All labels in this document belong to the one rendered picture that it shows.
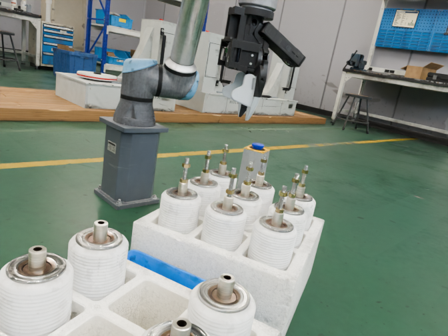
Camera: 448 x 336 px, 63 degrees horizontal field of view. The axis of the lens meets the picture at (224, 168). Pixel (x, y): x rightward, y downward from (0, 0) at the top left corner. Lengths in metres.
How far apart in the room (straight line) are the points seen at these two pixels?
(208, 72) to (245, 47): 2.82
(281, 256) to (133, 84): 0.81
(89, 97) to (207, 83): 1.20
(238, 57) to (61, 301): 0.51
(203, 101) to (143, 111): 2.19
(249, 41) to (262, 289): 0.50
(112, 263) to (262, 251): 0.32
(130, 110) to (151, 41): 1.97
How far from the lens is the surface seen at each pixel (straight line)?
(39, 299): 0.56
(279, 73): 4.51
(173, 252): 0.86
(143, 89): 1.34
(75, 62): 5.33
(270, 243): 0.78
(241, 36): 0.75
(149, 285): 0.70
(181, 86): 1.35
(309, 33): 6.80
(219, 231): 0.82
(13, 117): 2.65
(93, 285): 0.65
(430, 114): 5.81
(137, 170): 1.37
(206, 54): 3.54
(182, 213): 0.85
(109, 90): 2.94
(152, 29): 3.29
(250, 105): 0.75
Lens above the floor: 0.57
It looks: 16 degrees down
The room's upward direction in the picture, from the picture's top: 10 degrees clockwise
